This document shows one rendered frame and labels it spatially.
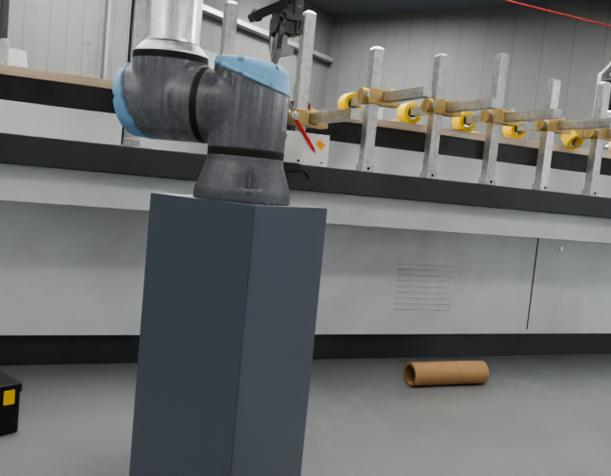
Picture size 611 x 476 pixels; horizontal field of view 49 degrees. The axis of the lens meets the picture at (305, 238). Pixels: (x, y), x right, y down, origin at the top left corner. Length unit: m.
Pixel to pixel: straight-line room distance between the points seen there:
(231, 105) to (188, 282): 0.34
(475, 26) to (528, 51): 0.88
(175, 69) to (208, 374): 0.58
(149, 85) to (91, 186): 0.69
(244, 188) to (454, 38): 9.42
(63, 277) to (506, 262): 1.71
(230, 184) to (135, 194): 0.79
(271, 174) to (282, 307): 0.25
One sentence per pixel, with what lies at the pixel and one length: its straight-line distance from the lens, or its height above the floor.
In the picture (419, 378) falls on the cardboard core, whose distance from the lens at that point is 2.32.
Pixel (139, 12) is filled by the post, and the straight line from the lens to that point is 2.03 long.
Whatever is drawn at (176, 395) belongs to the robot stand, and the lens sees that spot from 1.32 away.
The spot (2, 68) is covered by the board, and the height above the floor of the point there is 0.89.
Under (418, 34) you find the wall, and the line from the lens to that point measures 10.81.
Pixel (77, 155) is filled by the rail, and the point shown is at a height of 0.66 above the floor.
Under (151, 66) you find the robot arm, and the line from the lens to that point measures 1.36.
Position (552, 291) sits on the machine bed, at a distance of 3.07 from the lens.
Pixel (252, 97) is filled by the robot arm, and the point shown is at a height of 0.79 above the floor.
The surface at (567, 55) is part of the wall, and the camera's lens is 10.07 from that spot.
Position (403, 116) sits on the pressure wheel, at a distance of 2.57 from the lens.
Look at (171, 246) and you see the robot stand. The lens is 1.29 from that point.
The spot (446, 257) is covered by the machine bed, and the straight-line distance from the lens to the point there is 2.69.
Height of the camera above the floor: 0.65
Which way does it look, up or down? 5 degrees down
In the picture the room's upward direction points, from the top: 6 degrees clockwise
